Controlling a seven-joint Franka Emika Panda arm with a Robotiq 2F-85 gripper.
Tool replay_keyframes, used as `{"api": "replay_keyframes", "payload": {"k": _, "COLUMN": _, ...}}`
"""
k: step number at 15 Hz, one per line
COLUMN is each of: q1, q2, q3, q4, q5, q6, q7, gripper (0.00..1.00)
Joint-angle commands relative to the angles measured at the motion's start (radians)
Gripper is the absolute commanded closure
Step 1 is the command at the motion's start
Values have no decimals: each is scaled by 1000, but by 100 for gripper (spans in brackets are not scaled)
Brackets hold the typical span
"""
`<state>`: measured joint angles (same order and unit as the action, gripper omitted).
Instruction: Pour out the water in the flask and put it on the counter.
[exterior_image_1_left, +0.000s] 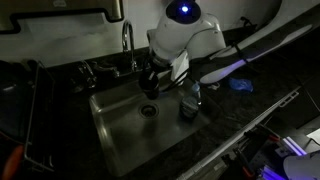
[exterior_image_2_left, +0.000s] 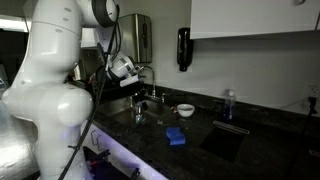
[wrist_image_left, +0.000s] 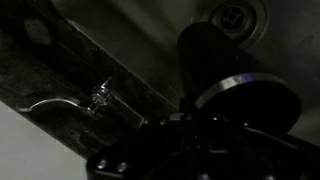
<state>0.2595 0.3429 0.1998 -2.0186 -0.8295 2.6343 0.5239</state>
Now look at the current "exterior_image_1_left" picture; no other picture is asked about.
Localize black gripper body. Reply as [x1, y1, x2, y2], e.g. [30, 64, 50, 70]
[147, 52, 172, 74]

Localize black flask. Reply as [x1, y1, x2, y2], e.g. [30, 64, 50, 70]
[137, 69, 161, 101]

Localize round sink drain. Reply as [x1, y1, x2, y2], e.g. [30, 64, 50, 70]
[137, 102, 161, 120]

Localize chrome gooseneck faucet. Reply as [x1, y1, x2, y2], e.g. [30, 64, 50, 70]
[120, 19, 140, 73]

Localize small white object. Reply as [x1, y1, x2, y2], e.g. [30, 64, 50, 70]
[207, 81, 222, 91]

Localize clear glass item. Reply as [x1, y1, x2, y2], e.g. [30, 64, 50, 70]
[69, 60, 98, 94]

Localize stainless steel sink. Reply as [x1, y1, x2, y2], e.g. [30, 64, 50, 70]
[87, 77, 215, 178]

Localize blue sponge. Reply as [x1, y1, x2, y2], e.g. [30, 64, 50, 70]
[227, 76, 255, 94]

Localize black dish rack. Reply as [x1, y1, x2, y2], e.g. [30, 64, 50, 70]
[0, 59, 57, 174]

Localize open drawer with tools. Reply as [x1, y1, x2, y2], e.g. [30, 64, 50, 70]
[218, 122, 320, 180]

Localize orange item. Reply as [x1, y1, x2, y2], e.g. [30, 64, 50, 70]
[0, 144, 25, 180]

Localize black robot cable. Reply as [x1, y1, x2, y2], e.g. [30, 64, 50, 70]
[161, 66, 192, 94]

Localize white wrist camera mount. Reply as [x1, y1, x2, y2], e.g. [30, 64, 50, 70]
[169, 49, 192, 88]

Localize chrome faucet handle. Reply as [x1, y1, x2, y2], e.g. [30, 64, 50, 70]
[93, 62, 122, 79]

